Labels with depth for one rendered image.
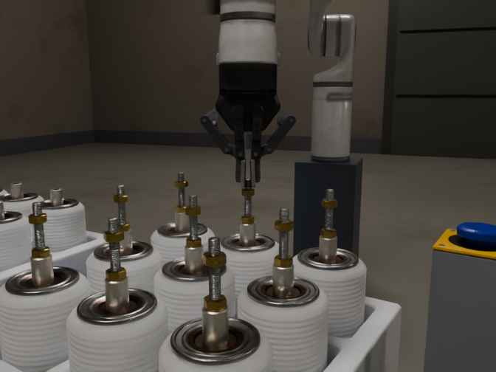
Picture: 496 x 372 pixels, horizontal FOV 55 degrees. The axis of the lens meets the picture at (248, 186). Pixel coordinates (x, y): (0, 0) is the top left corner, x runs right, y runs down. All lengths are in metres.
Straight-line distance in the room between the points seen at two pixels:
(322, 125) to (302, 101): 2.78
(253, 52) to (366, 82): 3.22
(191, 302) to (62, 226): 0.44
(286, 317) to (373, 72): 3.40
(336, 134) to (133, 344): 0.77
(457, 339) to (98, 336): 0.33
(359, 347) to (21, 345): 0.36
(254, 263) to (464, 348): 0.26
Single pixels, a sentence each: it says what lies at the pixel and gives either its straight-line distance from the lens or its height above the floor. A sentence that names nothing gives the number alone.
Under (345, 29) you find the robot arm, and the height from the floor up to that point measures 0.59.
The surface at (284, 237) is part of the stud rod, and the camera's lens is 0.48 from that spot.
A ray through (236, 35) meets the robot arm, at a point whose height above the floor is 0.52.
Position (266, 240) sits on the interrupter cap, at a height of 0.25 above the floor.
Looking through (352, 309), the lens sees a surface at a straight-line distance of 0.60.
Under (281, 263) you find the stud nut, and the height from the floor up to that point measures 0.29.
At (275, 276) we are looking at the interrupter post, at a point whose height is 0.27.
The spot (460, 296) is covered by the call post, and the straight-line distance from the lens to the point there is 0.49.
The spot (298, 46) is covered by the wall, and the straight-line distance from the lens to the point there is 3.91.
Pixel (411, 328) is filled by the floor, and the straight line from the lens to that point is 1.03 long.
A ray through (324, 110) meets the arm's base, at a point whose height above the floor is 0.42.
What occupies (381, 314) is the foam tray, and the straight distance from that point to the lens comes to 0.64.
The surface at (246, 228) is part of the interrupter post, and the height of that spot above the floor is 0.28.
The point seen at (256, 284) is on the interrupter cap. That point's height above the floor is 0.25.
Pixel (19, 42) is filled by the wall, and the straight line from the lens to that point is 4.17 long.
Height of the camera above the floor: 0.45
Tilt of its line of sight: 11 degrees down
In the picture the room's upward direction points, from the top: straight up
